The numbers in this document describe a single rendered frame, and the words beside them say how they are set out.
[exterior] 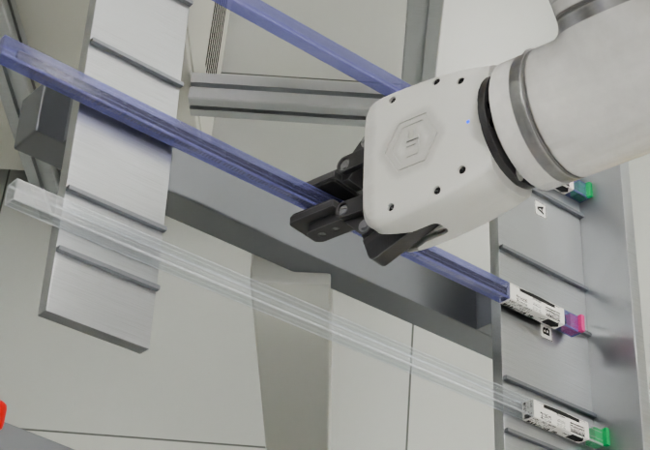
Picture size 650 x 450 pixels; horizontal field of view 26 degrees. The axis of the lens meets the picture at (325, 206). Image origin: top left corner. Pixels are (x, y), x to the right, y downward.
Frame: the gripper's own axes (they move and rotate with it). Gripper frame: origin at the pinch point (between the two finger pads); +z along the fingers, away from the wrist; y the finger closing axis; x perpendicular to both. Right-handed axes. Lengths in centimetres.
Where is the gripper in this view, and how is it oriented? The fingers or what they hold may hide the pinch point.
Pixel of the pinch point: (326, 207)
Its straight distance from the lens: 95.9
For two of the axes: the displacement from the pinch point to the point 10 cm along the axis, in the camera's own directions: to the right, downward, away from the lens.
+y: -0.4, 8.5, -5.3
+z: -7.7, 3.1, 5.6
